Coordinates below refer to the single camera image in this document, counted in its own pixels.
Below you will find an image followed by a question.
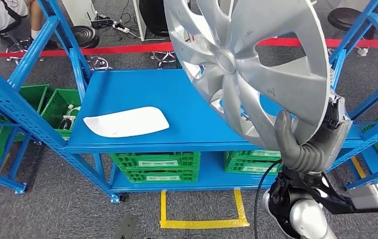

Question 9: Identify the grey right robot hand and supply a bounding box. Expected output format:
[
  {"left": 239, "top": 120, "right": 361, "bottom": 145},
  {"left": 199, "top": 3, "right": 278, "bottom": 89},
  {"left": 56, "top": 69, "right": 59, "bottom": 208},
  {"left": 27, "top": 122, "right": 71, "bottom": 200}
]
[{"left": 274, "top": 96, "right": 353, "bottom": 170}]

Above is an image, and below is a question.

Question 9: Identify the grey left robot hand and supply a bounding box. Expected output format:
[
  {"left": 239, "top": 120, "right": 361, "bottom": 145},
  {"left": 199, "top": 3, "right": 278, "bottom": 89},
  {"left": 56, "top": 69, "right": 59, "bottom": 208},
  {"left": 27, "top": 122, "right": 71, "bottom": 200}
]
[{"left": 113, "top": 214, "right": 140, "bottom": 239}]

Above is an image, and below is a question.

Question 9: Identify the silver plastic wheel hubcap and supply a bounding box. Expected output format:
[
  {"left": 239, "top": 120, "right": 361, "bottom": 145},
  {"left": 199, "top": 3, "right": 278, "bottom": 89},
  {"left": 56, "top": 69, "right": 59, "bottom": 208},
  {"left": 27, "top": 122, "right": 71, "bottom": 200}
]
[{"left": 163, "top": 0, "right": 331, "bottom": 152}]

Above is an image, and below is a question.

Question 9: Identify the blue metal shelf rack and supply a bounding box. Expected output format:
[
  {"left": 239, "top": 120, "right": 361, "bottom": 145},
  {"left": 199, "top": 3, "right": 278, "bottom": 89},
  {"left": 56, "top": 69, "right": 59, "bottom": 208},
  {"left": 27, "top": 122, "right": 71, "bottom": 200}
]
[
  {"left": 345, "top": 102, "right": 378, "bottom": 191},
  {"left": 0, "top": 0, "right": 378, "bottom": 204},
  {"left": 0, "top": 96, "right": 28, "bottom": 195}
]

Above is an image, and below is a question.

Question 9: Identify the white and black small part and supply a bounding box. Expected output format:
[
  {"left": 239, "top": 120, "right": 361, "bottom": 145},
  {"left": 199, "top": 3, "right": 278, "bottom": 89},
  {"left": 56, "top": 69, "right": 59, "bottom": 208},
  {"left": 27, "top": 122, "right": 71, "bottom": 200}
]
[{"left": 59, "top": 105, "right": 81, "bottom": 130}]

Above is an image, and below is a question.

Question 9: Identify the yellow floor tape square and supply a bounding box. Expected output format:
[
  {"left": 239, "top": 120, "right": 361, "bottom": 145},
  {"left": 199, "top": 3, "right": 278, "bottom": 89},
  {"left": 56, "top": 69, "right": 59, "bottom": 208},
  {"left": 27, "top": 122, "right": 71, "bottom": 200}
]
[{"left": 160, "top": 188, "right": 250, "bottom": 230}]

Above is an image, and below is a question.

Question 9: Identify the red barrier belt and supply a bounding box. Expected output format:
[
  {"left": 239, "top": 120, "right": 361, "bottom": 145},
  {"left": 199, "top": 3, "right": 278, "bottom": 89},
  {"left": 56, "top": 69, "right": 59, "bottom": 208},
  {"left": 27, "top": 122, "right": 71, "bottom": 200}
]
[
  {"left": 256, "top": 37, "right": 378, "bottom": 48},
  {"left": 0, "top": 42, "right": 175, "bottom": 59}
]

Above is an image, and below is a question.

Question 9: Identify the white curved plastic panel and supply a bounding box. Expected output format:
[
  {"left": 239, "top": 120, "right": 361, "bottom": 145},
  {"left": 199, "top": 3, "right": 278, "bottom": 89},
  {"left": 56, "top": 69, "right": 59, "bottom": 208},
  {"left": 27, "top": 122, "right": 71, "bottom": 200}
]
[{"left": 83, "top": 106, "right": 170, "bottom": 138}]

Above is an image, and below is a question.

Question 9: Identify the black round stool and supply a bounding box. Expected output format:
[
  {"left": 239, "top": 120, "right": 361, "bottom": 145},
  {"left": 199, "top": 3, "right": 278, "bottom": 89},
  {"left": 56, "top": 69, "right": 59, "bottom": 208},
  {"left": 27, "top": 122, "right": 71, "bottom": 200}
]
[
  {"left": 327, "top": 7, "right": 376, "bottom": 55},
  {"left": 0, "top": 23, "right": 45, "bottom": 63},
  {"left": 150, "top": 36, "right": 177, "bottom": 69},
  {"left": 60, "top": 25, "right": 113, "bottom": 72}
]

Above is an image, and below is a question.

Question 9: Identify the white power strip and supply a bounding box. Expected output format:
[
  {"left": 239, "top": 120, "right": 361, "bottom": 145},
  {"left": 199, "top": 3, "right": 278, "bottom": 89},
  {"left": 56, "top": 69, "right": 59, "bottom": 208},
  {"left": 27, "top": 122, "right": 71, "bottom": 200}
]
[{"left": 112, "top": 22, "right": 131, "bottom": 34}]

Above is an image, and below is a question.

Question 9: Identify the black router box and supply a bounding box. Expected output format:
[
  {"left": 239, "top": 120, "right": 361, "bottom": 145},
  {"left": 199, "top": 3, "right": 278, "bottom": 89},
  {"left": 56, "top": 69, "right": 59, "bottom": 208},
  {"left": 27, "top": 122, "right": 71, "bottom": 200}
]
[{"left": 90, "top": 13, "right": 114, "bottom": 29}]

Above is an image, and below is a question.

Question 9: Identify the white desk leg panel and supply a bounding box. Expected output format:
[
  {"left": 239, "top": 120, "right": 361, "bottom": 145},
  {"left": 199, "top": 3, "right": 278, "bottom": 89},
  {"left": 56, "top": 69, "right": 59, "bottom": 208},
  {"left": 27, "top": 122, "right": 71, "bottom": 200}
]
[
  {"left": 62, "top": 0, "right": 94, "bottom": 27},
  {"left": 132, "top": 0, "right": 147, "bottom": 42}
]

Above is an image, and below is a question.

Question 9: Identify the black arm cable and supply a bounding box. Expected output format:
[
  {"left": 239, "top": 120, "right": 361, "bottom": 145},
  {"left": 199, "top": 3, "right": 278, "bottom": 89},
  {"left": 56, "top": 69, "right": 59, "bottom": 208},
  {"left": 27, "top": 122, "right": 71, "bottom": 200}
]
[{"left": 254, "top": 160, "right": 284, "bottom": 239}]

